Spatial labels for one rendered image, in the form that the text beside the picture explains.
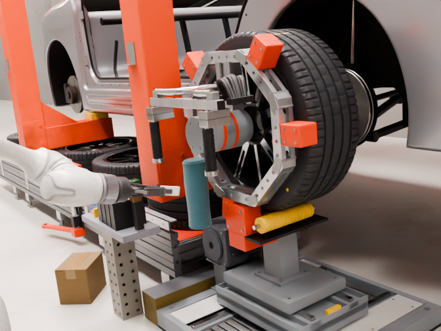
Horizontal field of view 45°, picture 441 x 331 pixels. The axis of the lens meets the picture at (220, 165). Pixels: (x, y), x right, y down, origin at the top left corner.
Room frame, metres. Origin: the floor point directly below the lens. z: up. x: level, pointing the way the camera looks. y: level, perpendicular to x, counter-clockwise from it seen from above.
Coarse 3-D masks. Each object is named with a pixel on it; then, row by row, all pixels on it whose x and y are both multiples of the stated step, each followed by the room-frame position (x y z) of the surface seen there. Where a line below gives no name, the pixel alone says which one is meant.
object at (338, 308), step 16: (224, 288) 2.08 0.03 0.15; (224, 304) 2.02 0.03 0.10; (240, 304) 1.93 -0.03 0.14; (256, 304) 1.91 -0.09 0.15; (320, 304) 1.87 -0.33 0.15; (336, 304) 1.85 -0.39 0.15; (352, 304) 1.82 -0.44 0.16; (256, 320) 1.86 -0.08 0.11; (272, 320) 1.78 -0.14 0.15; (288, 320) 1.77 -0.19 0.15; (304, 320) 1.72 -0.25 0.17; (320, 320) 1.72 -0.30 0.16; (336, 320) 1.76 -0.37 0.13; (352, 320) 1.81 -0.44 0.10
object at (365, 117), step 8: (352, 72) 2.11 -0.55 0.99; (352, 80) 2.09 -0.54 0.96; (360, 80) 2.07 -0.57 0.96; (360, 88) 2.06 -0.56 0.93; (368, 88) 2.06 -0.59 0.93; (360, 96) 2.06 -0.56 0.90; (368, 96) 2.04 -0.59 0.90; (360, 104) 2.06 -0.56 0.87; (368, 104) 2.03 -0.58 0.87; (360, 112) 2.06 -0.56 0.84; (368, 112) 2.03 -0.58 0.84; (360, 120) 2.06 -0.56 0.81; (368, 120) 2.03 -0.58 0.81; (360, 128) 2.06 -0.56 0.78; (368, 128) 2.06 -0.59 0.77; (360, 136) 2.06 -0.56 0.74
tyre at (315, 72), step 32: (256, 32) 1.88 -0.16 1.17; (288, 32) 1.93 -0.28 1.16; (288, 64) 1.73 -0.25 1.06; (320, 64) 1.78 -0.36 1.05; (320, 96) 1.70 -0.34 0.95; (352, 96) 1.78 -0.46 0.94; (320, 128) 1.68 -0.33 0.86; (352, 128) 1.77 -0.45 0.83; (320, 160) 1.69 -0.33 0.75; (352, 160) 1.80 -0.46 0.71; (288, 192) 1.76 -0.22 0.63; (320, 192) 1.84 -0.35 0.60
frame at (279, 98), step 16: (208, 64) 1.96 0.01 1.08; (192, 80) 2.05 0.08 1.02; (208, 80) 2.04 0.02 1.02; (256, 80) 1.74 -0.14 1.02; (272, 80) 1.73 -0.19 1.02; (192, 96) 2.06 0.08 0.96; (272, 96) 1.67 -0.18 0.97; (288, 96) 1.69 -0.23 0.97; (192, 112) 2.07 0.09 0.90; (272, 112) 1.68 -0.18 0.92; (288, 112) 1.68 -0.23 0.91; (272, 128) 1.68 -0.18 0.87; (288, 160) 1.67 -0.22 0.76; (224, 176) 2.01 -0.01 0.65; (272, 176) 1.70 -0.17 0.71; (224, 192) 1.94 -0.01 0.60; (240, 192) 1.85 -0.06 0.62; (256, 192) 1.77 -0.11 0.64; (272, 192) 1.77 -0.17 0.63
